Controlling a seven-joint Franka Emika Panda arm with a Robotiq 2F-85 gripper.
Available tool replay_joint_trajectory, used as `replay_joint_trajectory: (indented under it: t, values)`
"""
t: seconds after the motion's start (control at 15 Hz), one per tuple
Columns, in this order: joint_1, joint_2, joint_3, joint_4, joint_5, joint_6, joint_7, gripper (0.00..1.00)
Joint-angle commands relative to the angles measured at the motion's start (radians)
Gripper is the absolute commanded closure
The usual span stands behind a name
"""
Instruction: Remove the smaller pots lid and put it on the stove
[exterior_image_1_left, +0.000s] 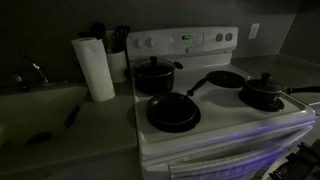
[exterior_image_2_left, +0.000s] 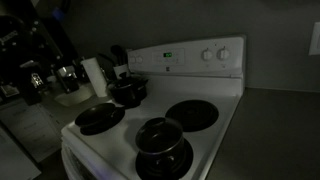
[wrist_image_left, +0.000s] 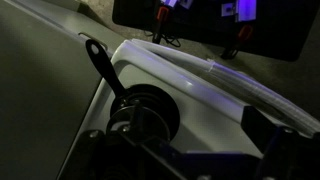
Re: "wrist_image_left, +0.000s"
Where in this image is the white oven door handle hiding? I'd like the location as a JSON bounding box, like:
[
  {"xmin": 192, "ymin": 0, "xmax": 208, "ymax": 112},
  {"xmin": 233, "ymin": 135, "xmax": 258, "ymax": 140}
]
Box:
[{"xmin": 132, "ymin": 38, "xmax": 320, "ymax": 135}]

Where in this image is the steel pan with black handle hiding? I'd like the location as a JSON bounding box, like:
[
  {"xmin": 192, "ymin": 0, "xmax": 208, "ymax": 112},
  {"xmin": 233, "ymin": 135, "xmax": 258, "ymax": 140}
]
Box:
[{"xmin": 85, "ymin": 38, "xmax": 181, "ymax": 143}]

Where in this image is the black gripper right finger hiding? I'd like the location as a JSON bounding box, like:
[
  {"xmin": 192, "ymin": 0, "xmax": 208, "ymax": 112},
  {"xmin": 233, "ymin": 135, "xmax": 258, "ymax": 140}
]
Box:
[{"xmin": 241, "ymin": 105, "xmax": 320, "ymax": 180}]

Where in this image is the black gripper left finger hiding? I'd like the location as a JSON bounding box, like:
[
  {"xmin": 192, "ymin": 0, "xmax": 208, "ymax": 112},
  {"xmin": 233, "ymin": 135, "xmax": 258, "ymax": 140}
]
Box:
[{"xmin": 59, "ymin": 129, "xmax": 188, "ymax": 180}]

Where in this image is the orange black clamp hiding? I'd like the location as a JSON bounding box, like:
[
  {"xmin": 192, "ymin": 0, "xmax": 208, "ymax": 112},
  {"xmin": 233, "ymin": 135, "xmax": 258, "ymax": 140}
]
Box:
[
  {"xmin": 152, "ymin": 5, "xmax": 170, "ymax": 45},
  {"xmin": 220, "ymin": 24, "xmax": 254, "ymax": 61}
]

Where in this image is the white electric stove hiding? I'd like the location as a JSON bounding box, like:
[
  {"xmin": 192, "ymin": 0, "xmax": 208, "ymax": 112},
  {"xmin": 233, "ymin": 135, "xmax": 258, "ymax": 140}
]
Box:
[{"xmin": 56, "ymin": 38, "xmax": 320, "ymax": 180}]

